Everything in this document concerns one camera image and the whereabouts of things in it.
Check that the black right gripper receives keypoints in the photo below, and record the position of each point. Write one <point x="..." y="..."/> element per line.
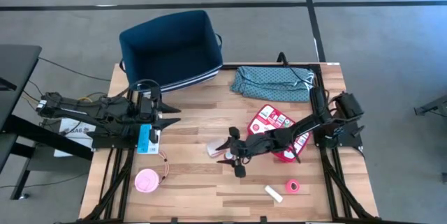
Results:
<point x="244" y="147"/>

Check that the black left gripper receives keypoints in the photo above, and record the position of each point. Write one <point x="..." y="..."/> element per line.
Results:
<point x="148" y="109"/>

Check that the pink tape roll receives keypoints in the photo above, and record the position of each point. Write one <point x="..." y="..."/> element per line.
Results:
<point x="287" y="185"/>

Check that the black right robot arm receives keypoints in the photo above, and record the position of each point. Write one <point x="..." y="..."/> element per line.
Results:
<point x="314" y="121"/>

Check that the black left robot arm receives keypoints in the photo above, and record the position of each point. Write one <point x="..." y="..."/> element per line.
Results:
<point x="104" y="112"/>

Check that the navy white striped fabric basket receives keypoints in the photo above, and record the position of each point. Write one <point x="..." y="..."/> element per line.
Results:
<point x="167" y="49"/>

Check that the blue white pill organizer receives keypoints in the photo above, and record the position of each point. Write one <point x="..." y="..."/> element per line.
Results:
<point x="143" y="140"/>

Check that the red first aid kit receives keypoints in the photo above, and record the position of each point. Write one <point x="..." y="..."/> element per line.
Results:
<point x="269" y="117"/>

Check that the teal patterned cloth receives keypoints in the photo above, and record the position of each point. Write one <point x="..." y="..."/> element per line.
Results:
<point x="269" y="84"/>

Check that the white cardboard box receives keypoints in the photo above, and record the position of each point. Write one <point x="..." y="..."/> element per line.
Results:
<point x="82" y="135"/>

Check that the black desk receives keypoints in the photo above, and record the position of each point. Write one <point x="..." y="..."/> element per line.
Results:
<point x="17" y="67"/>

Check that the black stand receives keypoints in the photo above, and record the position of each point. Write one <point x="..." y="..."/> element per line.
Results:
<point x="433" y="106"/>

